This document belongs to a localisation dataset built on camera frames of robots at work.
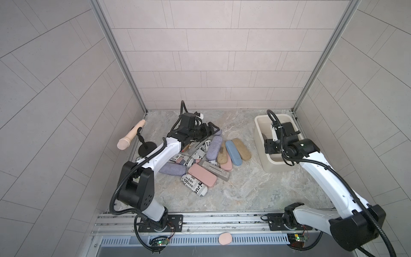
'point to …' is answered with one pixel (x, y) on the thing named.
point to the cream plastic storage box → (273, 163)
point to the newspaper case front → (194, 184)
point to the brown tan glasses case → (243, 151)
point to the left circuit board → (159, 242)
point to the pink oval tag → (225, 238)
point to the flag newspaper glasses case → (181, 159)
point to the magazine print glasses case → (200, 152)
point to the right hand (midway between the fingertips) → (268, 143)
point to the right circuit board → (297, 240)
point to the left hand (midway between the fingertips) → (217, 130)
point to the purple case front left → (173, 169)
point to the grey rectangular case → (220, 173)
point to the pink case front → (203, 175)
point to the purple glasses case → (214, 148)
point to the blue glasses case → (234, 153)
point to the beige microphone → (123, 143)
